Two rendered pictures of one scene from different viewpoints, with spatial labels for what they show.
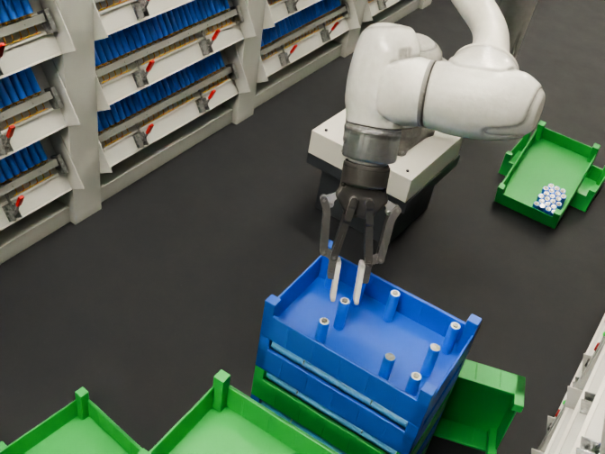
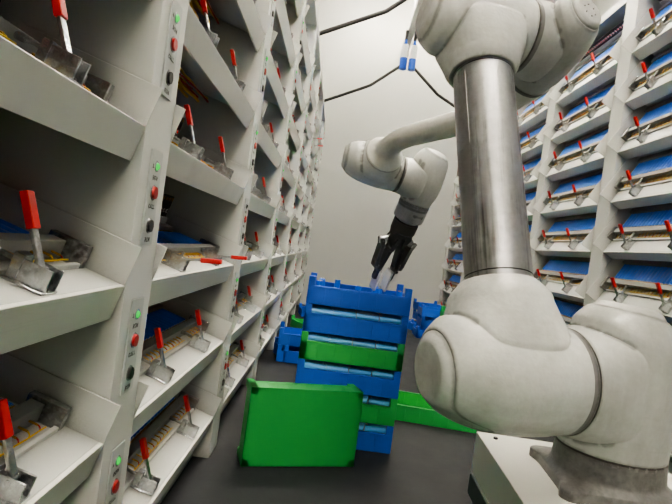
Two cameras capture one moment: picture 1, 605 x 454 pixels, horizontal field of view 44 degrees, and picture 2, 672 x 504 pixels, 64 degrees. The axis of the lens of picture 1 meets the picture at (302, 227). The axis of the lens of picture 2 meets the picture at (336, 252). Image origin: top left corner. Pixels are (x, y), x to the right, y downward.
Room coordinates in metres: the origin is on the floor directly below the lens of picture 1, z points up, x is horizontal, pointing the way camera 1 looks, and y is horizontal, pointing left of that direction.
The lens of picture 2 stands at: (2.28, -0.97, 0.57)
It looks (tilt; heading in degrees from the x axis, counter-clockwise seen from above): 1 degrees down; 153
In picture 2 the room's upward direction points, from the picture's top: 8 degrees clockwise
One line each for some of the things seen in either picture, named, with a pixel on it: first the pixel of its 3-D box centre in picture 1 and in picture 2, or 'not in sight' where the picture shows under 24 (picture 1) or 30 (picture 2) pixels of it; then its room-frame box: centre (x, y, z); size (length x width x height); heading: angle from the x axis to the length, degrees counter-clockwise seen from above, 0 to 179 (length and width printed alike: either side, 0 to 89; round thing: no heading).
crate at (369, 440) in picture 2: not in sight; (339, 422); (0.86, -0.14, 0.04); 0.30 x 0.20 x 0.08; 64
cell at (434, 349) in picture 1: (429, 360); not in sight; (0.81, -0.24, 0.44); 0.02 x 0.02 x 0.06
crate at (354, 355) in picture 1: (370, 326); (357, 293); (0.86, -0.14, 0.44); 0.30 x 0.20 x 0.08; 64
